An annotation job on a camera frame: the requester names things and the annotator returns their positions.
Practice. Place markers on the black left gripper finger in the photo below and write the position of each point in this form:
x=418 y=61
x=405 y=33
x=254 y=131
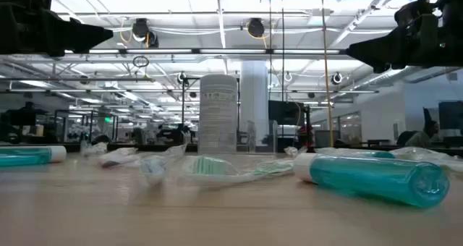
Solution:
x=79 y=34

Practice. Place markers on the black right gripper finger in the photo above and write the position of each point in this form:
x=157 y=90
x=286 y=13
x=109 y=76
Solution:
x=380 y=50

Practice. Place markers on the blue toothbrush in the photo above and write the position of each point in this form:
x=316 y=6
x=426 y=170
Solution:
x=153 y=168

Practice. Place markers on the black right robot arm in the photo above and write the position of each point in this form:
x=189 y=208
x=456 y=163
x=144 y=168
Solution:
x=454 y=3

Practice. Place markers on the black monitor screen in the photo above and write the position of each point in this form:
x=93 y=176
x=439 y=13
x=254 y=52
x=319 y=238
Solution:
x=287 y=112
x=452 y=114

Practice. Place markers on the black office chair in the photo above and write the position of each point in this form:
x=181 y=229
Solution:
x=401 y=139

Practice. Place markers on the person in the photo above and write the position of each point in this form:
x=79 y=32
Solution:
x=419 y=139

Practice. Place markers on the dark workstation equipment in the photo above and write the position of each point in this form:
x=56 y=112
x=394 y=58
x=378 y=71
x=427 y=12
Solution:
x=21 y=123

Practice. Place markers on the grey bin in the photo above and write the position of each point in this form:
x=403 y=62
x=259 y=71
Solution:
x=325 y=137

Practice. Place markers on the red object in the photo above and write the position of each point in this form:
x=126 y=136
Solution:
x=305 y=134

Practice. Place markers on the purple toothbrush in clear wrapper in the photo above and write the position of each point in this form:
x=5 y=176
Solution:
x=115 y=159

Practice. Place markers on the white round building column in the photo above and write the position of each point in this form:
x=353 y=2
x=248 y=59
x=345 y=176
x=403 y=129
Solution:
x=255 y=94

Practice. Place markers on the clear plastic organizer holder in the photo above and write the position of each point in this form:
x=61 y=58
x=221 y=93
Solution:
x=262 y=137

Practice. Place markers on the white cylindrical wipes canister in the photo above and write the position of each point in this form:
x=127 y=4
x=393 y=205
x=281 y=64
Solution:
x=217 y=112

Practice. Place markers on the green toothbrush in clear wrapper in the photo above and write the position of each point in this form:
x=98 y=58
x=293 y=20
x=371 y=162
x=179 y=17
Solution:
x=210 y=165

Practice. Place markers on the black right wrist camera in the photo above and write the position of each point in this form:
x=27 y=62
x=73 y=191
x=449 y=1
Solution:
x=412 y=11

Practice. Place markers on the black workstation frame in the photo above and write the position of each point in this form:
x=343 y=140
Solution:
x=90 y=123

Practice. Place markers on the black metal stand post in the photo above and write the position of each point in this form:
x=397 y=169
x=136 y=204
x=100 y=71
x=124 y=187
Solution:
x=183 y=108

